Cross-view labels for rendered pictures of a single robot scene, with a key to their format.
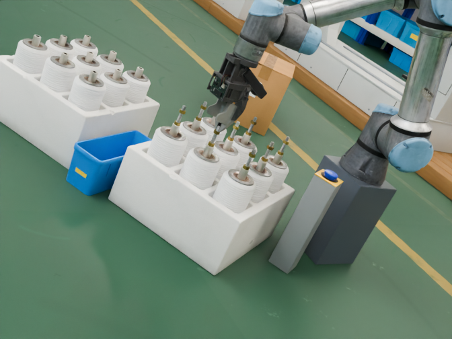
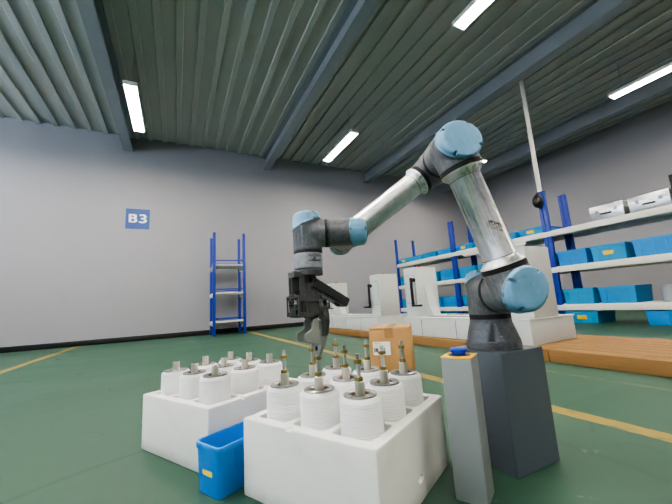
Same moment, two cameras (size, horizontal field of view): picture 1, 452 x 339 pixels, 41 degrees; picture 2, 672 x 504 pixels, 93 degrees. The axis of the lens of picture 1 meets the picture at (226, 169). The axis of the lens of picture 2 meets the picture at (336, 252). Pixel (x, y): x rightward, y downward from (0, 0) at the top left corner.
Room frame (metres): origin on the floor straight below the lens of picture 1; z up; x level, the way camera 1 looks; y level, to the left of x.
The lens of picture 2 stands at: (0.73, -0.21, 0.46)
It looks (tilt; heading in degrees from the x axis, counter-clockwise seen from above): 9 degrees up; 15
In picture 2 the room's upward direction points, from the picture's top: 3 degrees counter-clockwise
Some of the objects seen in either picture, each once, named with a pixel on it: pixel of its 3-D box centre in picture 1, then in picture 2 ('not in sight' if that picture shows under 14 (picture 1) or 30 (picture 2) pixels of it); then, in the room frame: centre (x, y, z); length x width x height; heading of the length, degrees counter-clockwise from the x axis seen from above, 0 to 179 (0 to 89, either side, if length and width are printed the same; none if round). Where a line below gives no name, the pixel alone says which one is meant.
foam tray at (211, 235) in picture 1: (205, 194); (349, 441); (1.62, 0.02, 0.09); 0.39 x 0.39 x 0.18; 70
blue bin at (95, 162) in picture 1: (114, 161); (252, 447); (1.62, 0.32, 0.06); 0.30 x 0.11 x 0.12; 160
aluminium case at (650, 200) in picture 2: not in sight; (654, 203); (5.33, -2.95, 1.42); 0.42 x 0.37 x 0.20; 135
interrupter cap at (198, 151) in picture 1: (206, 155); (319, 389); (1.51, 0.06, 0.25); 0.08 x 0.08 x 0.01
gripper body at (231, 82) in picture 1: (234, 78); (307, 294); (1.49, 0.08, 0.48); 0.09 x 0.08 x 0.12; 139
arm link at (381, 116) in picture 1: (387, 127); (487, 291); (1.80, -0.39, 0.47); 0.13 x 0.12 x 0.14; 20
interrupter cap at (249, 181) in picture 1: (241, 177); (360, 394); (1.47, -0.05, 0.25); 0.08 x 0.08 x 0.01
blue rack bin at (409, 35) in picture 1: (427, 42); not in sight; (7.02, -1.44, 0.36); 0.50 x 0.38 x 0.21; 133
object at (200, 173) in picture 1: (194, 182); (321, 428); (1.51, 0.06, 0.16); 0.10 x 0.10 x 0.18
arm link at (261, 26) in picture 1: (263, 21); (308, 233); (1.50, 0.07, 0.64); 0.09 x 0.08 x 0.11; 110
